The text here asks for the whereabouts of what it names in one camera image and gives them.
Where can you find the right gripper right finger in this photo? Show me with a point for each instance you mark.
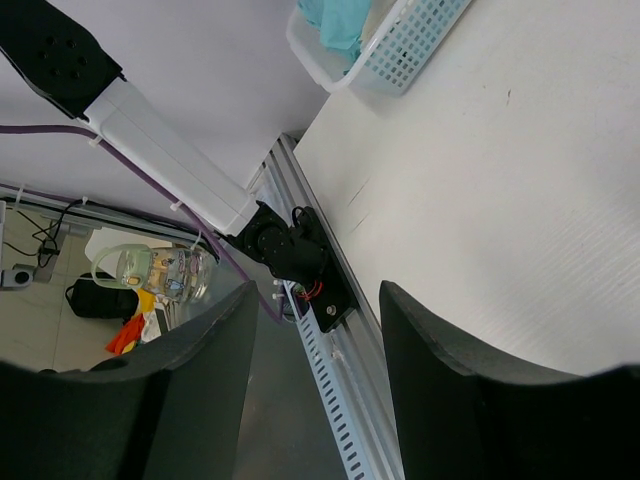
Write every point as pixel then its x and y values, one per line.
pixel 467 410

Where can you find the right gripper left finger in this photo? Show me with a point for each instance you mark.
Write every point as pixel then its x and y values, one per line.
pixel 169 409

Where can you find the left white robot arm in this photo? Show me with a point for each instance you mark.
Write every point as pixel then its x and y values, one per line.
pixel 63 63

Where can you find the orange cloth on floor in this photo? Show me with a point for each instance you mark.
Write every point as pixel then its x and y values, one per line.
pixel 127 337

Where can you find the clear cartoon water bottle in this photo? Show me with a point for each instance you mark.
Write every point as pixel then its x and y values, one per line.
pixel 177 274

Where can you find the black bag on floor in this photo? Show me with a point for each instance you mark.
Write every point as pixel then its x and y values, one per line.
pixel 91 301

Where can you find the white plastic basket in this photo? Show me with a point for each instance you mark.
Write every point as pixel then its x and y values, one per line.
pixel 399 40

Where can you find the stacked blue napkins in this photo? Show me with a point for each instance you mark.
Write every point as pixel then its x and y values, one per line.
pixel 339 22

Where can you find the white cable duct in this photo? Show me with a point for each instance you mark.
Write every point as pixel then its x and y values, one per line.
pixel 330 388

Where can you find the left black mount plate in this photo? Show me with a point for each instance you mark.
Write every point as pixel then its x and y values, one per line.
pixel 325 270

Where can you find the aluminium rail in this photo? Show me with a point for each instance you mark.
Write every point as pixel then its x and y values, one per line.
pixel 340 335

